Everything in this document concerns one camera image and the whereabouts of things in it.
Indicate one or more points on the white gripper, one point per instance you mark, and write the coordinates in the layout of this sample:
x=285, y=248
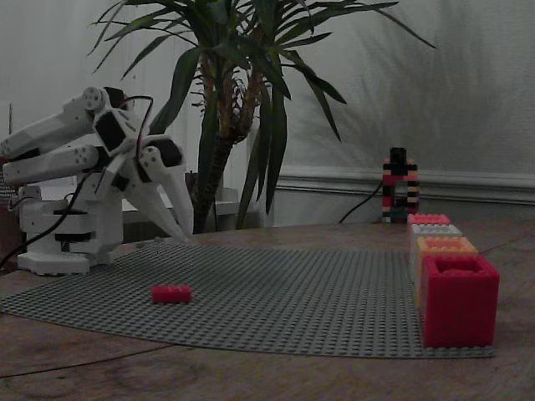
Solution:
x=147, y=177

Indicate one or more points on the small red brick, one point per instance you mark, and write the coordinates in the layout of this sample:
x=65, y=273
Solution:
x=171, y=294

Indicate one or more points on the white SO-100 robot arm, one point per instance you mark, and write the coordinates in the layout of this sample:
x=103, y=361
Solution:
x=50, y=125

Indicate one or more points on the grey studded baseplate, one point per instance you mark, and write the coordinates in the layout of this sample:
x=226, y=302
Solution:
x=271, y=292

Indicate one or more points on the multicolour brick tower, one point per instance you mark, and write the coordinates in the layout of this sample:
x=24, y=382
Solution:
x=393, y=196

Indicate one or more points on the grey plastic brick bin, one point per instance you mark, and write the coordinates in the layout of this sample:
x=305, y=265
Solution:
x=434, y=229

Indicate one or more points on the orange plastic brick bin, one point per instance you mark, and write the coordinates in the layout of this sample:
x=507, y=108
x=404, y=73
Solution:
x=443, y=246

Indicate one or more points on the green yucca plant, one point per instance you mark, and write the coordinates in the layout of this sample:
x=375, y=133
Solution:
x=217, y=138

